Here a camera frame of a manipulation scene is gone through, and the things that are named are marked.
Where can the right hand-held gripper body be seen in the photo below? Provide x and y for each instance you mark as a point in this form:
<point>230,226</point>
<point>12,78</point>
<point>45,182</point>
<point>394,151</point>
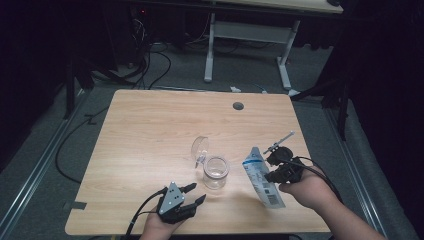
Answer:
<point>290,173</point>

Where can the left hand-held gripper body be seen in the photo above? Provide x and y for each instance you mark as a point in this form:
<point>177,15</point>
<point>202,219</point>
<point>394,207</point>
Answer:
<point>171,200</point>

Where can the white and blue milk pouch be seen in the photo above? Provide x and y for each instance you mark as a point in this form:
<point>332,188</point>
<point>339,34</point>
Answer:
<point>261,185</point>

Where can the glass jar with hinged lid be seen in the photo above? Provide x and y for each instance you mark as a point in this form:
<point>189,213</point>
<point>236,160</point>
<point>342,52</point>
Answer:
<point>216,173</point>

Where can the person's right hand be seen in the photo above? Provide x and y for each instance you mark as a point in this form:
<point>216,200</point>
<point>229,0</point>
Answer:
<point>310,191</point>

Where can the person's left hand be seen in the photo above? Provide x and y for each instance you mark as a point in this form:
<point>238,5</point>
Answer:
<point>158,230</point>

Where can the dark round table grommet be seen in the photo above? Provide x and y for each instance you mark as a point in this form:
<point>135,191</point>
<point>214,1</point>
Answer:
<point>238,106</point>

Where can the black metal stand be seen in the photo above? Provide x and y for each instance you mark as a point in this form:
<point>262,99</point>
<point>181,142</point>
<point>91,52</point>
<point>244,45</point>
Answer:
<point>70,90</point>
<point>343,103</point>

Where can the small white floor object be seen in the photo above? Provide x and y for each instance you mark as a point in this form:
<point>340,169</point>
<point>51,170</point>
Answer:
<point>235,89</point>

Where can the grey tape strip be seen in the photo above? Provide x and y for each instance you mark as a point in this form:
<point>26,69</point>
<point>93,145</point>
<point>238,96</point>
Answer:
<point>76,205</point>

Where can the metal floor rail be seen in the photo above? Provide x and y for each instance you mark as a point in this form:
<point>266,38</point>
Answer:
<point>30,180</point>
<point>356,166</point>

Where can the white metal frame desk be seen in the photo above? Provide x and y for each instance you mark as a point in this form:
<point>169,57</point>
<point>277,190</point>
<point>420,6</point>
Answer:
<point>248,32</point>

